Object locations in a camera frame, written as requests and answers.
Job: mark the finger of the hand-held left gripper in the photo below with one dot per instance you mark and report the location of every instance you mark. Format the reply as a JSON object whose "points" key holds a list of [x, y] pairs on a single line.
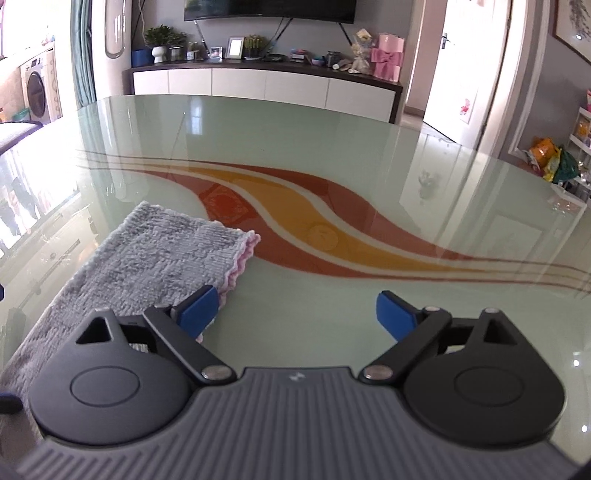
{"points": [[9, 403]]}

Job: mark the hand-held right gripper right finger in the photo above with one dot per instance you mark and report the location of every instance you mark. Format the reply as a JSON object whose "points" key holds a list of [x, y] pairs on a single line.
{"points": [[395, 317]]}

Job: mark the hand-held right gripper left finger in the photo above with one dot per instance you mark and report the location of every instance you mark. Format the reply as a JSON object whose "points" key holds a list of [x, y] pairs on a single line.
{"points": [[198, 314]]}

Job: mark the grey and pink towel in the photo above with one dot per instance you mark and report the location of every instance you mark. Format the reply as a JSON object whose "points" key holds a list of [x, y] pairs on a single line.
{"points": [[138, 258]]}

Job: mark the orange snack bag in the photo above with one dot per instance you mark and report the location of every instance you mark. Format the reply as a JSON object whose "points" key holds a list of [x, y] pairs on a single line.
{"points": [[542, 152]]}

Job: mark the green plastic bag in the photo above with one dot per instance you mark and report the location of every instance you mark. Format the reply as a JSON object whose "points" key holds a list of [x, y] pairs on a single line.
{"points": [[568, 168]]}

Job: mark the white television cabinet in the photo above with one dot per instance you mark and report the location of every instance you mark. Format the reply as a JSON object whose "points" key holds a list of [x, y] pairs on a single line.
{"points": [[240, 83]]}

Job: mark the white door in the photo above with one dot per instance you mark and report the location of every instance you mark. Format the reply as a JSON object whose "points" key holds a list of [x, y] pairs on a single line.
{"points": [[461, 69]]}

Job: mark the pink gift box with bow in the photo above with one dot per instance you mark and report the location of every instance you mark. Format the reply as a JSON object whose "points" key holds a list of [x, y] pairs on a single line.
{"points": [[388, 57]]}

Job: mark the tiny potted plant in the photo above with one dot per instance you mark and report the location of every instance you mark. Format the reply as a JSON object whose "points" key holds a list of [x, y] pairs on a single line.
{"points": [[195, 53]]}

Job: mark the blue container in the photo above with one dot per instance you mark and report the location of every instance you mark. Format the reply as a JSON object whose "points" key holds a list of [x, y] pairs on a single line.
{"points": [[141, 57]]}

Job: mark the dark jar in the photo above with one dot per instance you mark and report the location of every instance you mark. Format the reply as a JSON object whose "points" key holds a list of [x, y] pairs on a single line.
{"points": [[332, 60]]}

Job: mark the potted plant in white pot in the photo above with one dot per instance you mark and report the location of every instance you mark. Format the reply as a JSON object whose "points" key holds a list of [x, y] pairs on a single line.
{"points": [[159, 53]]}

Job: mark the small potted plant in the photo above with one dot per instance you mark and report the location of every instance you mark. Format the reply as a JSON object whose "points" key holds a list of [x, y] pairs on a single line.
{"points": [[178, 50]]}

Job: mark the white storage shelf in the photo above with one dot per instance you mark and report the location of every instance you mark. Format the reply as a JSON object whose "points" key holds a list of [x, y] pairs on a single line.
{"points": [[582, 129]]}

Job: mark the flower bouquet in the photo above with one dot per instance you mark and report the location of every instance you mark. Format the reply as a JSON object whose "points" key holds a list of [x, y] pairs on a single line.
{"points": [[361, 53]]}

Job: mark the black flat device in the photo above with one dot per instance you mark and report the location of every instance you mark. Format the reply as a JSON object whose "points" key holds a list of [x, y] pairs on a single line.
{"points": [[275, 57]]}

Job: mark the green cactus plant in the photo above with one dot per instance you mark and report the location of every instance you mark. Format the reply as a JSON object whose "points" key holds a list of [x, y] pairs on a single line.
{"points": [[255, 46]]}

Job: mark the white washing machine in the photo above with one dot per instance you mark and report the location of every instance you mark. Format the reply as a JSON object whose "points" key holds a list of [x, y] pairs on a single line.
{"points": [[39, 90]]}

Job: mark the stack of books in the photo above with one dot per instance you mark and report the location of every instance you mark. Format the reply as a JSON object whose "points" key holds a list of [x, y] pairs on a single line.
{"points": [[299, 54]]}

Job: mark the teal curtain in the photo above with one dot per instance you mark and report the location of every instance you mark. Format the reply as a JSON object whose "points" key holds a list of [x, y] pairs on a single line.
{"points": [[83, 55]]}

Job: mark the white tower air conditioner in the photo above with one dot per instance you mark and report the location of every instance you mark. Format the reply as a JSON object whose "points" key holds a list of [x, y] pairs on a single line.
{"points": [[115, 27]]}

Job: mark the black curved television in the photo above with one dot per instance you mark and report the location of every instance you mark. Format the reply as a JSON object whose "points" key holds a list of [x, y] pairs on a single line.
{"points": [[272, 9]]}

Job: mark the small photo frame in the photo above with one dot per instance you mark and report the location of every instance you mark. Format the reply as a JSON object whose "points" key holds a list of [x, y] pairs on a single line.
{"points": [[215, 52]]}

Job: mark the silver photo frame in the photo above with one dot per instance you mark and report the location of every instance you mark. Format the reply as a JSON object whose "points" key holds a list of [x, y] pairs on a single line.
{"points": [[235, 48]]}

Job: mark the framed wall picture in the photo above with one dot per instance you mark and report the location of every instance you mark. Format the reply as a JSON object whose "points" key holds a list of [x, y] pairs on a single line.
{"points": [[577, 23]]}

